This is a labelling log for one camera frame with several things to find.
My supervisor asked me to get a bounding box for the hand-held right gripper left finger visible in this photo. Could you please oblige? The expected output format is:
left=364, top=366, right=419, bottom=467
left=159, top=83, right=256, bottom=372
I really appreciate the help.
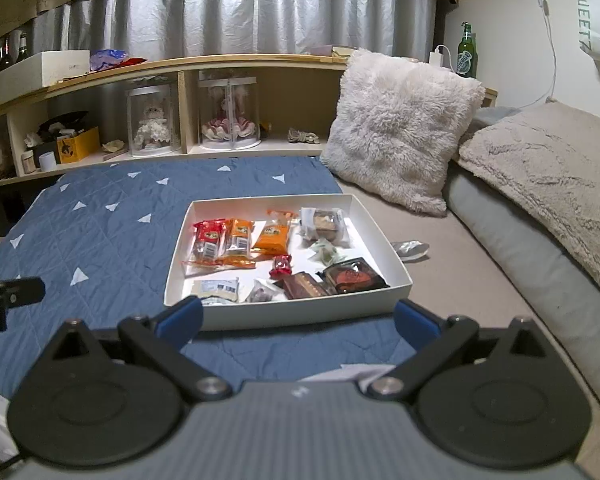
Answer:
left=45, top=296, right=231, bottom=403

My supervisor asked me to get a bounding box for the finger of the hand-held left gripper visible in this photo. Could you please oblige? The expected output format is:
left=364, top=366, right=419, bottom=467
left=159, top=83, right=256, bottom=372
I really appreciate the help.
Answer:
left=0, top=276, right=46, bottom=333

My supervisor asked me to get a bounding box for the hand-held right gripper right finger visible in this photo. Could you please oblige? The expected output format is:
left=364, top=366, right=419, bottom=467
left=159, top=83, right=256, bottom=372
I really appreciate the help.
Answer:
left=367, top=299, right=553, bottom=402

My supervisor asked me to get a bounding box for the white snack packet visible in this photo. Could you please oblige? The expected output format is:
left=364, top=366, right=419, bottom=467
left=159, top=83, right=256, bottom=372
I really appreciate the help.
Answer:
left=191, top=277, right=242, bottom=307

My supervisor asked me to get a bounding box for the black tray red pastry packet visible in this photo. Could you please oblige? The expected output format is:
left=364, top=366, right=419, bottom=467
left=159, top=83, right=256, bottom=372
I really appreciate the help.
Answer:
left=317, top=257, right=392, bottom=295

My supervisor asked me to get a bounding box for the long red snack packet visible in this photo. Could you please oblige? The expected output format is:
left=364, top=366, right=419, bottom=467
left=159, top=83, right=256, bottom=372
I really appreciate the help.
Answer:
left=182, top=218, right=229, bottom=267

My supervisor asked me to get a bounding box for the small clear packet dark snack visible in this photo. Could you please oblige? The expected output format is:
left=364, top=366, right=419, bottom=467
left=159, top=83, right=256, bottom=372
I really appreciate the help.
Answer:
left=246, top=278, right=284, bottom=304

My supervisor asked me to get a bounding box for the orange snack packet with barcode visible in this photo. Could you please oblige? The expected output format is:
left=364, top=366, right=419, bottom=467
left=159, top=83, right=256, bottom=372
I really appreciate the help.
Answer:
left=219, top=218, right=257, bottom=267

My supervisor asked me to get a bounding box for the small red candy packet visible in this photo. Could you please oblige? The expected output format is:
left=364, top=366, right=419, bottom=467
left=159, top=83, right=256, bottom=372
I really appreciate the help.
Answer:
left=269, top=254, right=294, bottom=280

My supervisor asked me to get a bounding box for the green white mochi packet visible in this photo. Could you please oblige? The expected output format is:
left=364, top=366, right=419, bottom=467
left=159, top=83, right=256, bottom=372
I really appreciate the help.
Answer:
left=309, top=239, right=349, bottom=267

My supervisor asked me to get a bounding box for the brown snack packet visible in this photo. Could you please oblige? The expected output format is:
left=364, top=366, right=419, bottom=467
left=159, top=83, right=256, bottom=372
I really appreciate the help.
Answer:
left=281, top=272, right=339, bottom=301

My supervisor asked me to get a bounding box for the white shallow cardboard box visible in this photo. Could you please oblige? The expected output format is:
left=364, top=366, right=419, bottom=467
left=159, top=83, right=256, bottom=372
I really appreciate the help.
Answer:
left=163, top=193, right=414, bottom=332

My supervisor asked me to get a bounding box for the clear packet with pale pastry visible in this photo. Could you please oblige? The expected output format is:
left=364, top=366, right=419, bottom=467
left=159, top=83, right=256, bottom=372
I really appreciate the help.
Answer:
left=299, top=206, right=354, bottom=249

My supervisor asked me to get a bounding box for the crumpled clear wrapper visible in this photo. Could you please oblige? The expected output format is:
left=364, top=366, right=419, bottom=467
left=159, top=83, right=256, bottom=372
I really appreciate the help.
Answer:
left=390, top=239, right=431, bottom=262

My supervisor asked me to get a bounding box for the blue quilted blanket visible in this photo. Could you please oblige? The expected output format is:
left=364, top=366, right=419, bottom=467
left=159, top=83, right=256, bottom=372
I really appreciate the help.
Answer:
left=0, top=155, right=416, bottom=401

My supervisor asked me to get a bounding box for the grey cushion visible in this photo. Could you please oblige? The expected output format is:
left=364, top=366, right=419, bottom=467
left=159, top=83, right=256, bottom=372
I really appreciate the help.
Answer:
left=444, top=164, right=600, bottom=413

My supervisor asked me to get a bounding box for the yellow cardboard box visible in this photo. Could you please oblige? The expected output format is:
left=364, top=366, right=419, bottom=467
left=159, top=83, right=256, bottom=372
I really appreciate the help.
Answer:
left=55, top=127, right=101, bottom=165

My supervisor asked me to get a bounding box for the black bowl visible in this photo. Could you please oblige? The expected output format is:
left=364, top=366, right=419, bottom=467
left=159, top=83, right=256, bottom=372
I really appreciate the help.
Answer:
left=36, top=111, right=89, bottom=134

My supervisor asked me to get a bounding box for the white doll in clear case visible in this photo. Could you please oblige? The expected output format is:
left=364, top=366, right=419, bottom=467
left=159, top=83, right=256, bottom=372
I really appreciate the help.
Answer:
left=126, top=84, right=182, bottom=158

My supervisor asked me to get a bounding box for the fluffy white pillow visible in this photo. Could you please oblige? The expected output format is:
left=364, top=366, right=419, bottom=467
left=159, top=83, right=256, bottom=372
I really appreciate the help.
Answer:
left=319, top=48, right=487, bottom=219

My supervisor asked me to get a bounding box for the white storage box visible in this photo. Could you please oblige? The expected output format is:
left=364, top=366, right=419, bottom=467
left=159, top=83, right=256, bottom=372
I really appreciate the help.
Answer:
left=0, top=50, right=91, bottom=104

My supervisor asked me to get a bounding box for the beige plush blanket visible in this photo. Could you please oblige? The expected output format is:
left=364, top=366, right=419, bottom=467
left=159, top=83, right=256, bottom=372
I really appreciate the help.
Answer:
left=457, top=101, right=600, bottom=312

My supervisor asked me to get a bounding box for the pink doll in clear case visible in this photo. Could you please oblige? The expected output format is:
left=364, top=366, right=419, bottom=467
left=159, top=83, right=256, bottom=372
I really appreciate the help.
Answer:
left=198, top=77, right=262, bottom=150

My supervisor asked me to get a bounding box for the purple plastic bag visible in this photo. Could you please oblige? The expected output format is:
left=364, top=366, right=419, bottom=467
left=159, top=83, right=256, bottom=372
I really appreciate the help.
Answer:
left=88, top=48, right=129, bottom=72

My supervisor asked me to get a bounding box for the white charger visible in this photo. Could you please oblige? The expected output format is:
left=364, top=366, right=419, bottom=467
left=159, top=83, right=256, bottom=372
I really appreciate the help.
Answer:
left=428, top=45, right=462, bottom=67

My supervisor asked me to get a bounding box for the green glass bottle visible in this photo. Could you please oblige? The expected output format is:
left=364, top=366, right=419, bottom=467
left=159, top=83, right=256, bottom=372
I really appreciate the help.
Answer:
left=457, top=22, right=479, bottom=80

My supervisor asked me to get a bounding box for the wooden shelf unit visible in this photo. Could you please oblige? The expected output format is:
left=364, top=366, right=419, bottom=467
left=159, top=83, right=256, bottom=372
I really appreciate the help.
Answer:
left=0, top=53, right=499, bottom=241

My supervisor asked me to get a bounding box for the pink flat box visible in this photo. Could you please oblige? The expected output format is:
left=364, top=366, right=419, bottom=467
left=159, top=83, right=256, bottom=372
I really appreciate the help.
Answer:
left=309, top=44, right=357, bottom=57

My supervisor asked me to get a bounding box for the grey curtain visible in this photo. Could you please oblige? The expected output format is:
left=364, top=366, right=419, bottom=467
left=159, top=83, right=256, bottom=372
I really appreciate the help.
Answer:
left=0, top=0, right=439, bottom=92

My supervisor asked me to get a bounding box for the white wall cable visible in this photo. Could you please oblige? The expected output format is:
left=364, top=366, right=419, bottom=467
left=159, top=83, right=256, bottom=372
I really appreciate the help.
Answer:
left=517, top=0, right=567, bottom=110

